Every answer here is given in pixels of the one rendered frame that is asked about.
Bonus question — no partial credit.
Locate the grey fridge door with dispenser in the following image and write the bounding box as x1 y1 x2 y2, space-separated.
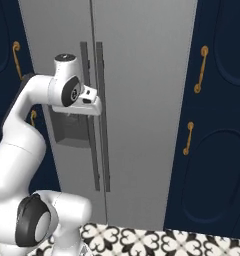
18 0 109 225

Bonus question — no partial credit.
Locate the dark grey fridge door handle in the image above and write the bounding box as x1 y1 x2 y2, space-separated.
95 41 112 193
79 41 102 192

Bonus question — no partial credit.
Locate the plain grey fridge door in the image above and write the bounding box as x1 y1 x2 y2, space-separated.
90 0 199 232

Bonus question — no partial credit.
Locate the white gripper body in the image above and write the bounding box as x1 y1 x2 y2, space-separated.
51 95 103 117

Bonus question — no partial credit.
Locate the brass cupboard handle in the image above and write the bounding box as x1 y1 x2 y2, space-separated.
182 121 195 157
193 45 210 94
11 40 24 81
29 109 38 128

